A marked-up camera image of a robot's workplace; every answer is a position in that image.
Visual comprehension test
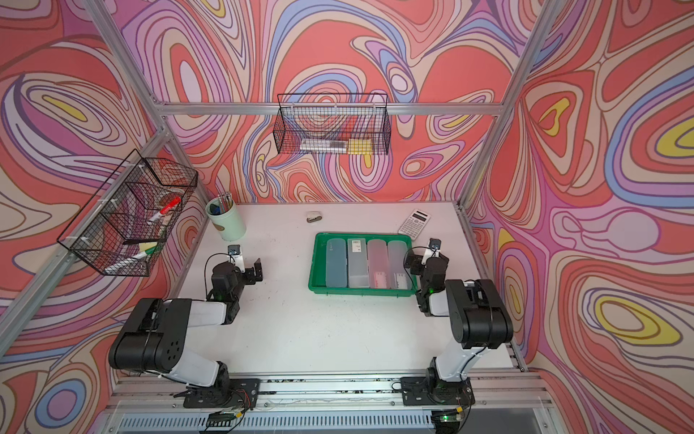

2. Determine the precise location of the white translucent pencil case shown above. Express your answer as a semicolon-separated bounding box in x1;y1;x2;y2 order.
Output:
387;241;412;290

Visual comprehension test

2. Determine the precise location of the pink pencil case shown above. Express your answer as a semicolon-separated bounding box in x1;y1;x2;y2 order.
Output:
367;239;390;289

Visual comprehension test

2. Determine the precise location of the green plastic storage tray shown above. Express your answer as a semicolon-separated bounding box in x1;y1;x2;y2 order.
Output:
308;233;419;298

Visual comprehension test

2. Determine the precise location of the clear frosted pencil case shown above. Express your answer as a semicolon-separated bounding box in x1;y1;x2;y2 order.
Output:
347;239;370;289

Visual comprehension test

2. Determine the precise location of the teal pencil case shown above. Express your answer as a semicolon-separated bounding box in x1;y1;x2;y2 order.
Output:
325;238;348;289

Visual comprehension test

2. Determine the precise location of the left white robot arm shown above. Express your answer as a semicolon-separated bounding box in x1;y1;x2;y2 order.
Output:
108;260;263;410

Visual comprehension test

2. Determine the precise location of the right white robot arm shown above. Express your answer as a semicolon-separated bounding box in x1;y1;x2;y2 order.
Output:
399;249;513;408

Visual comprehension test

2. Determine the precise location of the clear box in basket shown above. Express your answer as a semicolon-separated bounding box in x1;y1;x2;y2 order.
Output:
299;139;348;154

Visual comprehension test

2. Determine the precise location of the yellow box in basket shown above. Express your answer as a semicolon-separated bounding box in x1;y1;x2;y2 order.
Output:
347;139;373;156

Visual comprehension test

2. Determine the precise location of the white scientific calculator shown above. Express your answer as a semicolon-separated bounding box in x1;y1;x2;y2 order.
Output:
398;210;430;241

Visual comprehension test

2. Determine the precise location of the green pen cup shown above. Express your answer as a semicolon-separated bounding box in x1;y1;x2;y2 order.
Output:
205;192;247;242

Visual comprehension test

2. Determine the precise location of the red marker in basket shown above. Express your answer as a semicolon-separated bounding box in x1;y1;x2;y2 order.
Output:
147;197;182;224

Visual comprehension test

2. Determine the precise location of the green white marker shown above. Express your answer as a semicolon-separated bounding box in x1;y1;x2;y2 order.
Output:
105;247;157;274

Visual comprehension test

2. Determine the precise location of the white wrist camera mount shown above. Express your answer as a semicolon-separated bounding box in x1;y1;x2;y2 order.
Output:
421;238;442;265

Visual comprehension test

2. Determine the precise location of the left wire basket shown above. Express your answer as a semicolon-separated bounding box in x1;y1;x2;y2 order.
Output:
57;150;198;277

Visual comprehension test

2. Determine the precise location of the wire basket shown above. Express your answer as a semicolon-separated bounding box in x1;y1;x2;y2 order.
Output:
57;150;198;277
273;92;391;156

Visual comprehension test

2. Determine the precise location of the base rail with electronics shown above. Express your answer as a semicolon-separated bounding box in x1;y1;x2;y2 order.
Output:
96;370;565;433

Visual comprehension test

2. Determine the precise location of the back wire basket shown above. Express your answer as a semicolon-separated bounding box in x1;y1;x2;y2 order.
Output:
273;92;391;156

